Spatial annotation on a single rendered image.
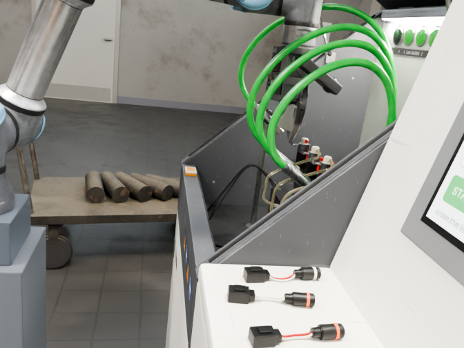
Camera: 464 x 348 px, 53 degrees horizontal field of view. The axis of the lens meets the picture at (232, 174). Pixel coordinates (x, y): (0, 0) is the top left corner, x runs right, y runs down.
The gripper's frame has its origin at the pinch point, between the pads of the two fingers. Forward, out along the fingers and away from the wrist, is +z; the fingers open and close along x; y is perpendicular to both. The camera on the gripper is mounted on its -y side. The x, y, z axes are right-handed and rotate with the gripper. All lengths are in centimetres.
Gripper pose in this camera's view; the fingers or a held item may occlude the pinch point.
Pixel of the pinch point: (293, 137)
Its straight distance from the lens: 108.5
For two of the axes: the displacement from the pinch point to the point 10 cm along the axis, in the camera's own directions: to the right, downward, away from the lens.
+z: -1.2, 9.5, 2.9
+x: 1.4, 3.0, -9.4
